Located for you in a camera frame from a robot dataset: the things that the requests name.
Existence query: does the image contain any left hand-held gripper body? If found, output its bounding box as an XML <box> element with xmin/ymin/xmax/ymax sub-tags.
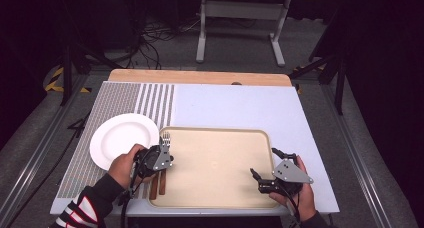
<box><xmin>134</xmin><ymin>136</ymin><xmax>175</xmax><ymax>180</ymax></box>

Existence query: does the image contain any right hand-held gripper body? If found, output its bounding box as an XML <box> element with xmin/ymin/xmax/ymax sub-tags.
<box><xmin>258</xmin><ymin>157</ymin><xmax>315</xmax><ymax>195</ymax></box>

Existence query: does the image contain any wooden-handled fork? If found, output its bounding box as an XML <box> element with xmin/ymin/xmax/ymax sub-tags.
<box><xmin>158</xmin><ymin>131</ymin><xmax>172</xmax><ymax>196</ymax></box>

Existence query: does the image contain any wooden-handled cutlery piece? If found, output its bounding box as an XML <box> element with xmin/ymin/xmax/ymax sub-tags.
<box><xmin>148</xmin><ymin>136</ymin><xmax>165</xmax><ymax>201</ymax></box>

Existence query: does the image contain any beige plastic tray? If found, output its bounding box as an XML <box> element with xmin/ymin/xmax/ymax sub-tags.
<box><xmin>146</xmin><ymin>126</ymin><xmax>280</xmax><ymax>211</ymax></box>

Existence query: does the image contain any person's right hand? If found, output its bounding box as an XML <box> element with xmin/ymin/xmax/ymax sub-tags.
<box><xmin>268</xmin><ymin>154</ymin><xmax>317</xmax><ymax>222</ymax></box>

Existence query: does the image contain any person's left hand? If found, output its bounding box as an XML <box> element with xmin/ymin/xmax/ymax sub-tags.
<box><xmin>107</xmin><ymin>143</ymin><xmax>158</xmax><ymax>191</ymax></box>

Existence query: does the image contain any white round plate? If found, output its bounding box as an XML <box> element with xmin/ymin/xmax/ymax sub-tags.
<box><xmin>89</xmin><ymin>112</ymin><xmax>160</xmax><ymax>171</ymax></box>

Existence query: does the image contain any grey striped placemat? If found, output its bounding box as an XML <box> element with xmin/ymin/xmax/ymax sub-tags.
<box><xmin>58</xmin><ymin>82</ymin><xmax>176</xmax><ymax>200</ymax></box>

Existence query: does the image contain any black metal stand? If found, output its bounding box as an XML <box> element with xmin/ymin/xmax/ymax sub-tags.
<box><xmin>59</xmin><ymin>42</ymin><xmax>125</xmax><ymax>108</ymax></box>
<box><xmin>289</xmin><ymin>51</ymin><xmax>348</xmax><ymax>116</ymax></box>

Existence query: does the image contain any yellow black hazard tape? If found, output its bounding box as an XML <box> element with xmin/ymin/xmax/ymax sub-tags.
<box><xmin>44</xmin><ymin>65</ymin><xmax>93</xmax><ymax>94</ymax></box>

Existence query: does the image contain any black equipment cabinet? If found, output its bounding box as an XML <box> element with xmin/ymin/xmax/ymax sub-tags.
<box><xmin>66</xmin><ymin>0</ymin><xmax>143</xmax><ymax>52</ymax></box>

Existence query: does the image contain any right hand-held gripper cable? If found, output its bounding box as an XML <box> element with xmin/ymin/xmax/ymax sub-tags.
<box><xmin>282</xmin><ymin>184</ymin><xmax>302</xmax><ymax>228</ymax></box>

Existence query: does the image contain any hand-held gripper cable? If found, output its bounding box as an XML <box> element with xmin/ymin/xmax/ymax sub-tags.
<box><xmin>282</xmin><ymin>184</ymin><xmax>302</xmax><ymax>228</ymax></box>
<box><xmin>119</xmin><ymin>167</ymin><xmax>142</xmax><ymax>228</ymax></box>

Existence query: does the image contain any left hand-held gripper cable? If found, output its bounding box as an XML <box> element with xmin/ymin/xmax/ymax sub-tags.
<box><xmin>119</xmin><ymin>167</ymin><xmax>142</xmax><ymax>228</ymax></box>

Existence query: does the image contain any aluminium floor rail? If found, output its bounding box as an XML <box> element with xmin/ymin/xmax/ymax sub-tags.
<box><xmin>320</xmin><ymin>83</ymin><xmax>393</xmax><ymax>228</ymax></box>
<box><xmin>0</xmin><ymin>73</ymin><xmax>90</xmax><ymax>224</ymax></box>

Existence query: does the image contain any black strap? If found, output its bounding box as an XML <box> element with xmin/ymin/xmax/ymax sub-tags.
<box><xmin>66</xmin><ymin>112</ymin><xmax>91</xmax><ymax>139</ymax></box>

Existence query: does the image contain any bundle of black floor cables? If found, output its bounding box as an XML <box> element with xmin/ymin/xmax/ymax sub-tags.
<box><xmin>125</xmin><ymin>16</ymin><xmax>203</xmax><ymax>71</ymax></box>

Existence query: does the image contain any white metal desk frame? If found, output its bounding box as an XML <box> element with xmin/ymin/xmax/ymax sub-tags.
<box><xmin>195</xmin><ymin>0</ymin><xmax>292</xmax><ymax>68</ymax></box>

